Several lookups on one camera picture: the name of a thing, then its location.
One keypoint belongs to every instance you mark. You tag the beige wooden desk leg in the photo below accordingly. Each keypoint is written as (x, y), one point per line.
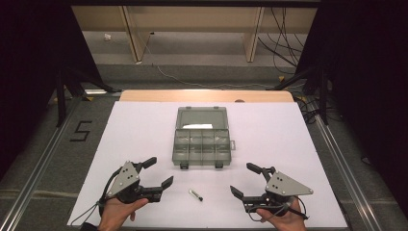
(136, 35)
(253, 35)

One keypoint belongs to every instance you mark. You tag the black curtain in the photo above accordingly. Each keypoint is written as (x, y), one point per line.
(369, 80)
(29, 64)

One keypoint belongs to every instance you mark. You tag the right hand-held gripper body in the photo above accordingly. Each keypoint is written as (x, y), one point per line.
(282, 187)

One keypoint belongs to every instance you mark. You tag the black metal stand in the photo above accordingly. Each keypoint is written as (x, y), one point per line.
(323, 96)
(60, 96)

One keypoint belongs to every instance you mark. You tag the person's left hand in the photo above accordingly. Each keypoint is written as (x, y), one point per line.
(117, 213)

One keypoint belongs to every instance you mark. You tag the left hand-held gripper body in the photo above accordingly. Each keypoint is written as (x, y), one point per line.
(125, 179)

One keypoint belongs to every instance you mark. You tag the white table cover sheet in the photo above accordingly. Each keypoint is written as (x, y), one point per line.
(263, 144)

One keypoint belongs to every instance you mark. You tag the white crumpled scrap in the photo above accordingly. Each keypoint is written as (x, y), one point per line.
(107, 37)

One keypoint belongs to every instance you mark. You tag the aluminium floor rail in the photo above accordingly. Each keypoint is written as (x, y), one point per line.
(346, 173)
(38, 170)

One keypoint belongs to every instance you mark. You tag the clear plastic compartment box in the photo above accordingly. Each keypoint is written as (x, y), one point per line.
(201, 147)

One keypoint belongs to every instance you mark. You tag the white paper slip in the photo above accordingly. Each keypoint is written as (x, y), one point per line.
(198, 126)

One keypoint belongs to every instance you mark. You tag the small silver black-tipped bit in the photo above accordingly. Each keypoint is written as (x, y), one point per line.
(195, 194)

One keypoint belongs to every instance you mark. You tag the person's right hand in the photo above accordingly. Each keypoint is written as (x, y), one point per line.
(284, 221)

